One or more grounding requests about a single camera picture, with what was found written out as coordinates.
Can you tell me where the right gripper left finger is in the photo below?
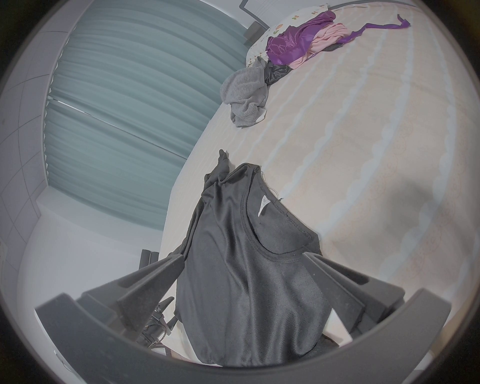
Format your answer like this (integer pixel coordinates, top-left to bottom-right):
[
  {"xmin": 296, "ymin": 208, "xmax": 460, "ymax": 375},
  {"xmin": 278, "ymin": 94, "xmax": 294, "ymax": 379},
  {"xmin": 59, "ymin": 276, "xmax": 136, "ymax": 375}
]
[{"xmin": 77, "ymin": 253, "xmax": 187, "ymax": 331}]

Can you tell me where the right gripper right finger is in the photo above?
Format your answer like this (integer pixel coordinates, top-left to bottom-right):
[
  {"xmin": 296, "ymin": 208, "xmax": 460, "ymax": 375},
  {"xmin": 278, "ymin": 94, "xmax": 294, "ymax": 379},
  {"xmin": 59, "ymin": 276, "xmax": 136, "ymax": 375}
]
[{"xmin": 302, "ymin": 251, "xmax": 406, "ymax": 335}]

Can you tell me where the black T-shirt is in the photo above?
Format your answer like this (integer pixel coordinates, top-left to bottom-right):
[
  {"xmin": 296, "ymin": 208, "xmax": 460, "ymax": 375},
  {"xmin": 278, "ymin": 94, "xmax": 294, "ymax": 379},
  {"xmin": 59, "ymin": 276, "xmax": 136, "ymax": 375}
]
[{"xmin": 165, "ymin": 149, "xmax": 361, "ymax": 367}]

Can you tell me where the bed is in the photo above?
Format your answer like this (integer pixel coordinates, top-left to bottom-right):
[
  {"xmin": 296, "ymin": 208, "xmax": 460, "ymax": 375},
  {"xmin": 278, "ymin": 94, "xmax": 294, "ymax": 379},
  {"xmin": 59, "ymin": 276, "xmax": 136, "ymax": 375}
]
[{"xmin": 159, "ymin": 0, "xmax": 480, "ymax": 368}]

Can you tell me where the black chest of drawers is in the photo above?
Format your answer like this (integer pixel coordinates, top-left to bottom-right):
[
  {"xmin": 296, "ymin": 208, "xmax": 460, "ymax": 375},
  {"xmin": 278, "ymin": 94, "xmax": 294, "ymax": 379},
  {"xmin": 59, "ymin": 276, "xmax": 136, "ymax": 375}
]
[{"xmin": 140, "ymin": 249, "xmax": 160, "ymax": 269}]

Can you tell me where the grey garment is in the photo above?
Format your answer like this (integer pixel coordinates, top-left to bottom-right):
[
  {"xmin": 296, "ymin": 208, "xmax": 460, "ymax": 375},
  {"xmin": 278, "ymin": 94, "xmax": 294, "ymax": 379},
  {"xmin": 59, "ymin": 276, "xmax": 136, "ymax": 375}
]
[{"xmin": 220, "ymin": 60, "xmax": 269, "ymax": 128}]

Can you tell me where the shiny black garment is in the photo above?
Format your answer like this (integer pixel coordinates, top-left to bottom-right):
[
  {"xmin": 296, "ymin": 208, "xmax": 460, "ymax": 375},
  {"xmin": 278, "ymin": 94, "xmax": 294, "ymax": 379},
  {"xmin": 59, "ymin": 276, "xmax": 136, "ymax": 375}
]
[{"xmin": 264, "ymin": 62, "xmax": 292, "ymax": 85}]

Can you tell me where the pink garment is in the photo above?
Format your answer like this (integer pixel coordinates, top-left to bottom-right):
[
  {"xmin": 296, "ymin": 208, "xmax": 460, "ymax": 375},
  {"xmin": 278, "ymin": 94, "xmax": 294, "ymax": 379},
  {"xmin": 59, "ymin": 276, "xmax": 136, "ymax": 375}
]
[{"xmin": 289, "ymin": 23, "xmax": 352, "ymax": 70}]

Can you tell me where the purple satin garment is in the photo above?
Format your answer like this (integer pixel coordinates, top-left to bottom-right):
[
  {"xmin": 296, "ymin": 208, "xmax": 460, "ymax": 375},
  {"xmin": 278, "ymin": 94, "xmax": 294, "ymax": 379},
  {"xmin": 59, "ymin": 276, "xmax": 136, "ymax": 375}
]
[{"xmin": 266, "ymin": 10, "xmax": 412, "ymax": 65}]

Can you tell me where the white printed pillow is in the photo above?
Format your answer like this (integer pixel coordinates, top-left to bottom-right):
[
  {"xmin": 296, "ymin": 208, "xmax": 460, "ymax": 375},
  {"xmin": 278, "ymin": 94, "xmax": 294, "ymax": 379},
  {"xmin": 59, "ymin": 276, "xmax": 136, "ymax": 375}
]
[{"xmin": 245, "ymin": 4, "xmax": 331, "ymax": 68}]

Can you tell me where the grey bedside table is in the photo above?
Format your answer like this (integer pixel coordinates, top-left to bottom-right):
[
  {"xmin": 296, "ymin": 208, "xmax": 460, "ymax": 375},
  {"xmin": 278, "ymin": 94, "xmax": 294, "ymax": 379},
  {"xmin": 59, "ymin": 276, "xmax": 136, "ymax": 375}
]
[{"xmin": 244, "ymin": 22, "xmax": 269, "ymax": 40}]

